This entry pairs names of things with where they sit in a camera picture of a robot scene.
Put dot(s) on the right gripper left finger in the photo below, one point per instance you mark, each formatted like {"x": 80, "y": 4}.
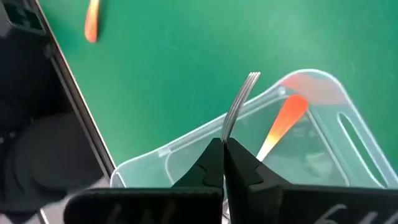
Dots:
{"x": 211, "y": 171}

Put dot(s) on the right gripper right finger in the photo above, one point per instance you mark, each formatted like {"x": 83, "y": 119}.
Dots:
{"x": 248, "y": 186}

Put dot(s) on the clear plastic bin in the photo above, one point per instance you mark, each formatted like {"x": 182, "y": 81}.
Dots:
{"x": 186, "y": 155}

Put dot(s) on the green table mat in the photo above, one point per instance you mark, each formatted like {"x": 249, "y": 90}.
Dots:
{"x": 186, "y": 62}

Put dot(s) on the black office chair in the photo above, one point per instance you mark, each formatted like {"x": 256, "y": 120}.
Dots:
{"x": 46, "y": 155}

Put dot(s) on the black table frame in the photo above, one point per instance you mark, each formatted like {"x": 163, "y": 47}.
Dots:
{"x": 79, "y": 102}

